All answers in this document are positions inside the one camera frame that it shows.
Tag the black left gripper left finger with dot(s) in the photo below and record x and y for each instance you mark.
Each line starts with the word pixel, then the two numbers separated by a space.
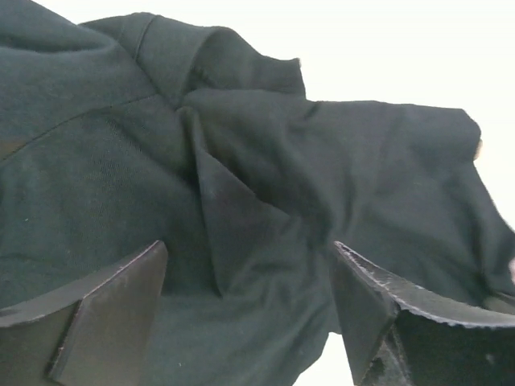
pixel 91 332

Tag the black t-shirt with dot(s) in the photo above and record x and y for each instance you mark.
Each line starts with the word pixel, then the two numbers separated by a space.
pixel 122 131

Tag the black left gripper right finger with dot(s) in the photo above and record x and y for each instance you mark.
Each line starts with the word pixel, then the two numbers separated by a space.
pixel 399 333

